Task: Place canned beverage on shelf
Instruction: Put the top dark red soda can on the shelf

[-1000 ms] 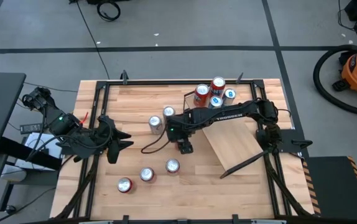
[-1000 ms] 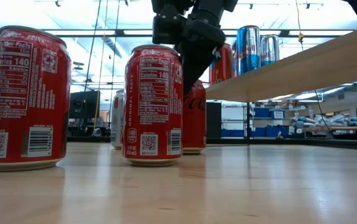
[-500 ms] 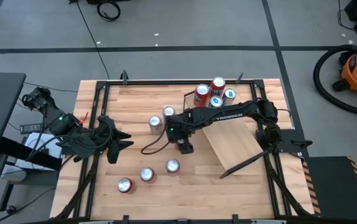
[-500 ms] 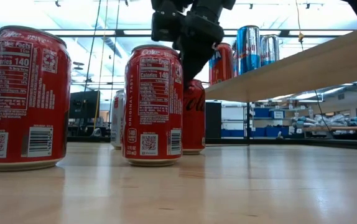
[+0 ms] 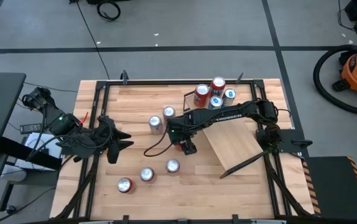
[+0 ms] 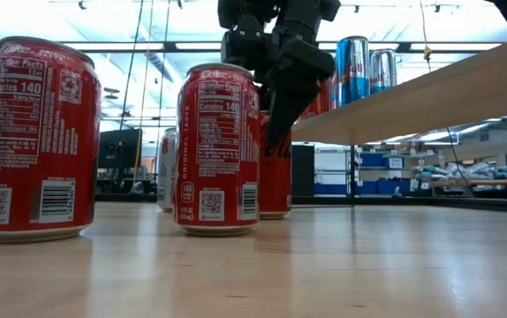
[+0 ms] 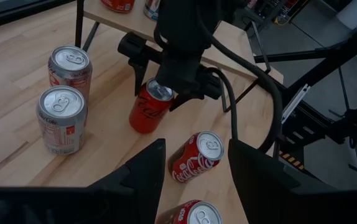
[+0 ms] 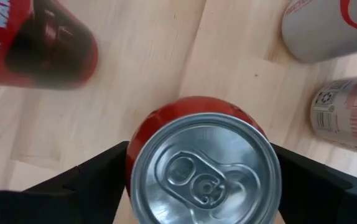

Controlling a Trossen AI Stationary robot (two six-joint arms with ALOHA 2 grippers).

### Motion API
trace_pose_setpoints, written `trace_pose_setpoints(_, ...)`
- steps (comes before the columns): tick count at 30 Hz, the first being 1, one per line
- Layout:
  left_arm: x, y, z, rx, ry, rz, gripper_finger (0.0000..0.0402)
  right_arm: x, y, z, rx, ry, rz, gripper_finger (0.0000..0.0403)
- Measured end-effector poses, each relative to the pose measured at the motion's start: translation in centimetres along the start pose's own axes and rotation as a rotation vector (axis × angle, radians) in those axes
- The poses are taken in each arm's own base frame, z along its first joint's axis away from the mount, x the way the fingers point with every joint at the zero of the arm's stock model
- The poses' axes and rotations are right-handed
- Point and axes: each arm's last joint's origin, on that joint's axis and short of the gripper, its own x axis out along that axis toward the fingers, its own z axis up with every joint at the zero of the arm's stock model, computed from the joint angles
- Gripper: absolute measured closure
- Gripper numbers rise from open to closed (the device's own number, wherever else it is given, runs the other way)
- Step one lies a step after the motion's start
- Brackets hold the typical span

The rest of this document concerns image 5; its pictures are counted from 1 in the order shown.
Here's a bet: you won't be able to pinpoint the silver Diet Coke can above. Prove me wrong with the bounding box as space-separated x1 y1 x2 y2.
148 115 164 136
162 106 177 124

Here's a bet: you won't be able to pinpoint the long black floor cable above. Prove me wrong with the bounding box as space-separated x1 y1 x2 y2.
69 0 111 80

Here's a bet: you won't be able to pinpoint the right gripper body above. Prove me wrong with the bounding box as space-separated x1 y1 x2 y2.
169 122 193 145

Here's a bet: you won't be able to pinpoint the black aluminium table frame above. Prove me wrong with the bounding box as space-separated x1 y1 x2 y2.
55 79 310 224

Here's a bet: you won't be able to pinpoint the coiled black cable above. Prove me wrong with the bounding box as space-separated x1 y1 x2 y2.
96 1 122 22

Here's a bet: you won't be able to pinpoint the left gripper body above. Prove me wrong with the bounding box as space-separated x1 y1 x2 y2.
95 115 121 165

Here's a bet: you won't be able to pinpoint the wooden shelf with black legs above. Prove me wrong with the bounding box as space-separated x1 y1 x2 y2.
182 88 272 180

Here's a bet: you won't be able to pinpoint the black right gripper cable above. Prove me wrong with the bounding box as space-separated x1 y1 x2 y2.
143 124 175 158

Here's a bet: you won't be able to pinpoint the black power adapter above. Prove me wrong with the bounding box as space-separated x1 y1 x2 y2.
19 123 42 134

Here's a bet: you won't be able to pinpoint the orange Fanta can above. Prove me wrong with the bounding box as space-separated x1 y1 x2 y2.
193 83 211 109

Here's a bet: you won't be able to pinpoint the blue silver Red Bull can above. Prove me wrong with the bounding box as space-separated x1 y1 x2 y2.
208 95 224 110
221 88 238 106

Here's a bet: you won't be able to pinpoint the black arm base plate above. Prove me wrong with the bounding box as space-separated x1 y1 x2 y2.
256 128 313 154

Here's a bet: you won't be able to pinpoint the black mat hazard stripes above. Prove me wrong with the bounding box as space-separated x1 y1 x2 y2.
301 155 357 222

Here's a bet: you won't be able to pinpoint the white box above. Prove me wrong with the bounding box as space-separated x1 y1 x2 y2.
14 132 63 171

